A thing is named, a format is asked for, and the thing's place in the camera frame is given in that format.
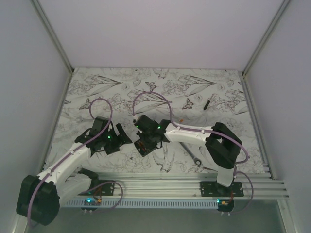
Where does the aluminium rail frame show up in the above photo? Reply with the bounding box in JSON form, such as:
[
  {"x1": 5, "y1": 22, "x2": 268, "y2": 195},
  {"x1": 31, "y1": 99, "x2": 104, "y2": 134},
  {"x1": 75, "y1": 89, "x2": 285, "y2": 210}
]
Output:
[{"x1": 23, "y1": 176, "x2": 290, "y2": 200}]

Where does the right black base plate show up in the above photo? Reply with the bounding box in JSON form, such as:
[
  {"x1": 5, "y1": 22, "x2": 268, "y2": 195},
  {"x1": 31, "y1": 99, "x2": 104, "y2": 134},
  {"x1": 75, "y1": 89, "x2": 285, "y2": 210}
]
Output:
[{"x1": 199, "y1": 181, "x2": 244, "y2": 197}]

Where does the floral patterned mat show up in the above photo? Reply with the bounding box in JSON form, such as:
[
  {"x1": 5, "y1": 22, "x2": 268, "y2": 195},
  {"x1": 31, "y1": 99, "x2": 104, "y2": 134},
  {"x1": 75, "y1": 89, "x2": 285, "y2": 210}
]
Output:
[{"x1": 45, "y1": 68, "x2": 265, "y2": 174}]

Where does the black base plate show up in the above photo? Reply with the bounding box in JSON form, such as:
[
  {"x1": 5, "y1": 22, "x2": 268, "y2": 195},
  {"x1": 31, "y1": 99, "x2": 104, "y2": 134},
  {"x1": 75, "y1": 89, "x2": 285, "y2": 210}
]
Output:
[
  {"x1": 79, "y1": 180, "x2": 115, "y2": 196},
  {"x1": 199, "y1": 181, "x2": 244, "y2": 197}
]

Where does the grey slotted cable duct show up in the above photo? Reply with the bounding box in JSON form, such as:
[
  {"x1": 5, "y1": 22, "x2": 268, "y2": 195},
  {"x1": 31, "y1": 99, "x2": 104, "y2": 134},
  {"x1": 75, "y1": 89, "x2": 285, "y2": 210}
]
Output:
[{"x1": 64, "y1": 198, "x2": 220, "y2": 209}]

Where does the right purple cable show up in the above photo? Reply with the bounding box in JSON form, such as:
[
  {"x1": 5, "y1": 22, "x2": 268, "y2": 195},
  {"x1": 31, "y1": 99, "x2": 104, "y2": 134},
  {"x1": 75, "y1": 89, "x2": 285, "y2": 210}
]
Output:
[{"x1": 132, "y1": 91, "x2": 255, "y2": 215}]

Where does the silver ratchet wrench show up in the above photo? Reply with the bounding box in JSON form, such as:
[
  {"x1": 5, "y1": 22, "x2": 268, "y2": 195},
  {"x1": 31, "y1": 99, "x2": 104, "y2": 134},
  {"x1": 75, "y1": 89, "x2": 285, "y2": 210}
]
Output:
[{"x1": 179, "y1": 142, "x2": 202, "y2": 166}]

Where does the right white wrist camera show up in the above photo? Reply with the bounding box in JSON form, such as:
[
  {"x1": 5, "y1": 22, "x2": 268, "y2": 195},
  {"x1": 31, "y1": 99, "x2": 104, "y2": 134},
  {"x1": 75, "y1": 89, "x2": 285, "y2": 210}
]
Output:
[{"x1": 133, "y1": 115, "x2": 138, "y2": 123}]

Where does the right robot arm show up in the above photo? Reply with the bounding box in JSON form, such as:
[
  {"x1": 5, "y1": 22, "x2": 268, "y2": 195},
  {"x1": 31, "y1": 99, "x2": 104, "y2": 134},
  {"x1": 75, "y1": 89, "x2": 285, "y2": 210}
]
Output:
[{"x1": 134, "y1": 115, "x2": 242, "y2": 197}]

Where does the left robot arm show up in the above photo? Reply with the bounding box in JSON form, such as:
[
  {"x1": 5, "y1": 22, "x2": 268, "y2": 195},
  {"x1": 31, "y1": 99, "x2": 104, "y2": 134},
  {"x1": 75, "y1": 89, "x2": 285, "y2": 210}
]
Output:
[{"x1": 16, "y1": 116, "x2": 132, "y2": 226}]

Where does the black fuse box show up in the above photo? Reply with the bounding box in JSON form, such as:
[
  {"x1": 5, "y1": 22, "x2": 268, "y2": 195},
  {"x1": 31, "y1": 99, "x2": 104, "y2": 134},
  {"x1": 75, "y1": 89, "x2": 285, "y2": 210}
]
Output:
[{"x1": 134, "y1": 139, "x2": 160, "y2": 157}]

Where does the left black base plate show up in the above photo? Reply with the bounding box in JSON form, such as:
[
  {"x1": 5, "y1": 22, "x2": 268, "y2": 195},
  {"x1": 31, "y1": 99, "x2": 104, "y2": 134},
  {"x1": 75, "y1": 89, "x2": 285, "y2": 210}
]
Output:
[{"x1": 79, "y1": 180, "x2": 115, "y2": 196}]

